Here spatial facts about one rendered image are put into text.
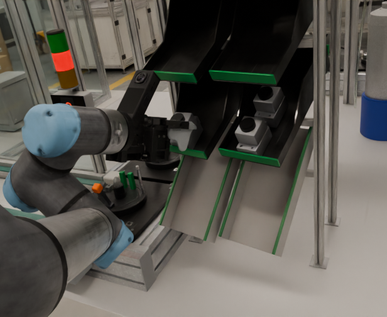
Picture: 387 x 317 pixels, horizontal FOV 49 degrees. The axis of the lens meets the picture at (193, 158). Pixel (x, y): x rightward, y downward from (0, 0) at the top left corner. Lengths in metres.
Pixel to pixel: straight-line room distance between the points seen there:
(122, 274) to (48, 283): 0.73
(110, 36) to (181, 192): 5.36
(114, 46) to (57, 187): 5.67
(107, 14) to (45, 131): 5.63
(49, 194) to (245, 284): 0.54
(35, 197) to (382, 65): 1.21
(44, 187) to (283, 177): 0.50
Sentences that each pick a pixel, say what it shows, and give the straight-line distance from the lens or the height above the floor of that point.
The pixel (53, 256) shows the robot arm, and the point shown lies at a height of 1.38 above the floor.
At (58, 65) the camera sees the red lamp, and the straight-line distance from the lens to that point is 1.25.
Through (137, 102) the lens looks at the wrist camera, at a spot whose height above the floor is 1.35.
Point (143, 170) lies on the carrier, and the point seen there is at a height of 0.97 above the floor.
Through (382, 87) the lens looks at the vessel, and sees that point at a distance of 1.59.
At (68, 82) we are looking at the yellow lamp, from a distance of 1.26.
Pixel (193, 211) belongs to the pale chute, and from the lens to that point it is 1.00.
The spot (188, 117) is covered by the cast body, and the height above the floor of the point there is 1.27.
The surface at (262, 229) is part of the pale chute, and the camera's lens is 0.93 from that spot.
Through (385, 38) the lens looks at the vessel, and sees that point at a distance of 1.55.
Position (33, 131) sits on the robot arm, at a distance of 0.63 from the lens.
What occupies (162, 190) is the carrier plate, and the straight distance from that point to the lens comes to 1.21.
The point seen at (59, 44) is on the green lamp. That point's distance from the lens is 1.24.
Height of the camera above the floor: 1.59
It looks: 27 degrees down
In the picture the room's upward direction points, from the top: 9 degrees counter-clockwise
